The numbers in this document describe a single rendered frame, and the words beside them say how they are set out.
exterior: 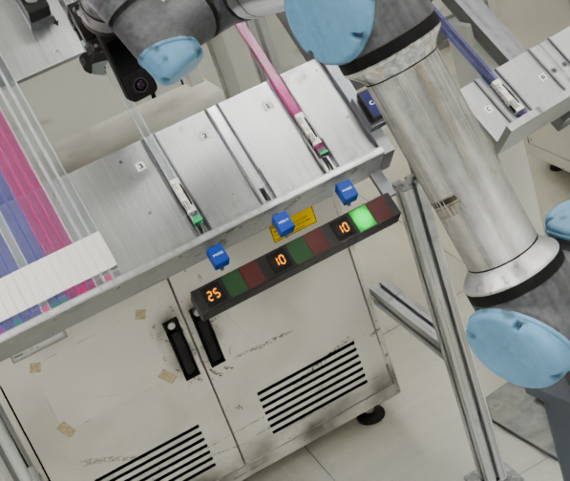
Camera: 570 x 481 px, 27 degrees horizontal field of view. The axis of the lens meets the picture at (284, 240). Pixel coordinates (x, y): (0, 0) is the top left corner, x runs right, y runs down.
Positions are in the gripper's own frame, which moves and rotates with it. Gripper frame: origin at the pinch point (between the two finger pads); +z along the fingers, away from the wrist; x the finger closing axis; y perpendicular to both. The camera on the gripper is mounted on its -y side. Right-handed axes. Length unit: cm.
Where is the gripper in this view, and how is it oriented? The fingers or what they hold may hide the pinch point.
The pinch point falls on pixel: (109, 70)
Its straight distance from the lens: 185.6
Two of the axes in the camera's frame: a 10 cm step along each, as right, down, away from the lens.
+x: -8.7, 4.4, -2.4
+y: -4.7, -8.8, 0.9
